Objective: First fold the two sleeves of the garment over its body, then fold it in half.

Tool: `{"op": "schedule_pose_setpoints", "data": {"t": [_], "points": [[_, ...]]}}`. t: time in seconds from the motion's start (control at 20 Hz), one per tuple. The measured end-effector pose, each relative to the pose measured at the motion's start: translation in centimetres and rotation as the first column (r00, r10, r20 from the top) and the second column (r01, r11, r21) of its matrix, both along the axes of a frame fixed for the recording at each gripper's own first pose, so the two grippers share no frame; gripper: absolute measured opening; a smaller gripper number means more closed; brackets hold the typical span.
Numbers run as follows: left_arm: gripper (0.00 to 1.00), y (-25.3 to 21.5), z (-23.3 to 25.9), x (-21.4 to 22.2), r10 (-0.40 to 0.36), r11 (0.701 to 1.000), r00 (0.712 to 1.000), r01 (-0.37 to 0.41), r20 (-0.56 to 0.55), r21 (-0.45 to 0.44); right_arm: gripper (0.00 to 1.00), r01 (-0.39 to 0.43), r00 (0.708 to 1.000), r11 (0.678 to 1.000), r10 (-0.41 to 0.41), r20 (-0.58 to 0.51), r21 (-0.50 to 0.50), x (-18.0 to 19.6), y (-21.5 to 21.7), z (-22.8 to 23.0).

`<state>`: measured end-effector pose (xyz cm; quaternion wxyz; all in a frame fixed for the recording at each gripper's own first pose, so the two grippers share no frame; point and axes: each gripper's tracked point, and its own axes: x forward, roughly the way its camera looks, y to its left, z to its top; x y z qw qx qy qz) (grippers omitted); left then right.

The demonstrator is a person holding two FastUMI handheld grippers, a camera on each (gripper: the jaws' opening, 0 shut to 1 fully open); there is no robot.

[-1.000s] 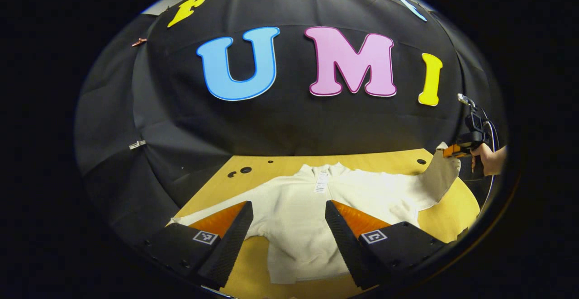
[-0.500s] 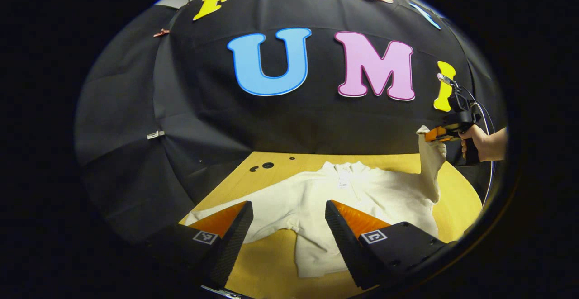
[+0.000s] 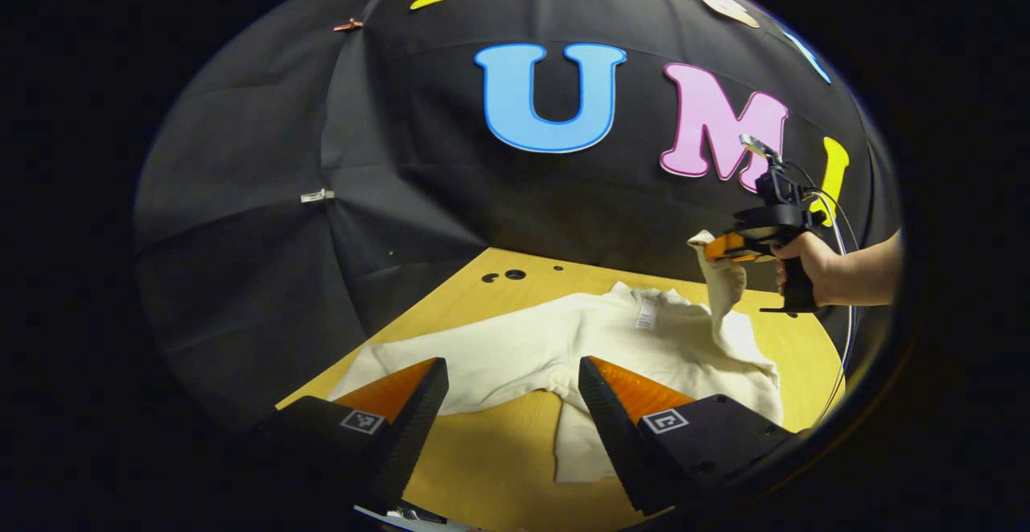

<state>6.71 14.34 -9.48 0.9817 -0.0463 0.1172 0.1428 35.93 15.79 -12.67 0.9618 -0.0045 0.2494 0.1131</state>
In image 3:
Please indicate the white sweater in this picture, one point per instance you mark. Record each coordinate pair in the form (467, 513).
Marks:
(523, 347)

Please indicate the white clip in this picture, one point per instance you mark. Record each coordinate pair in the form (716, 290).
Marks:
(316, 195)

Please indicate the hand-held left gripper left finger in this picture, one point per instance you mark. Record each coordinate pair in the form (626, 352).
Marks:
(414, 435)

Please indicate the red clip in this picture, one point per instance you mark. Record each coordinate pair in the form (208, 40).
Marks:
(348, 25)

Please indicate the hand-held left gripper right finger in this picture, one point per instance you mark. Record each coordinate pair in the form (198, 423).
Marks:
(615, 443)

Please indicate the black backdrop cloth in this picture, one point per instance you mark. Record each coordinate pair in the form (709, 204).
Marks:
(402, 113)

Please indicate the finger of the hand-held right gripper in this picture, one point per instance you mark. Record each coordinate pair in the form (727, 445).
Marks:
(728, 246)

